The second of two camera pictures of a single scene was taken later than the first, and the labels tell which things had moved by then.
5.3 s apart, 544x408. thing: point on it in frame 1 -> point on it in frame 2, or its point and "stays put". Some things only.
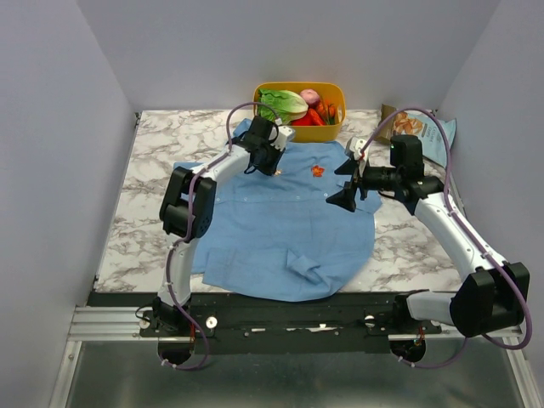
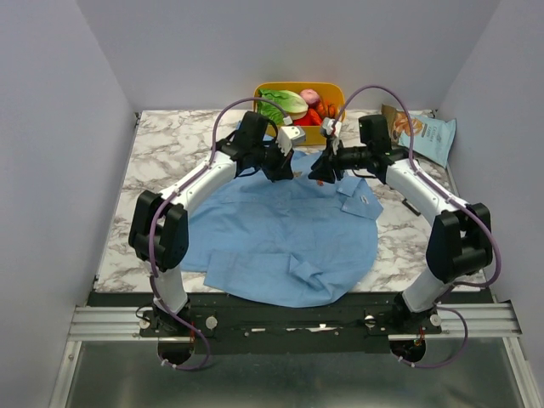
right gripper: [357, 178] -> [332, 160]
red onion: [311, 97] stays put
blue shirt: [276, 236] stays put
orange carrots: [328, 110] stays put
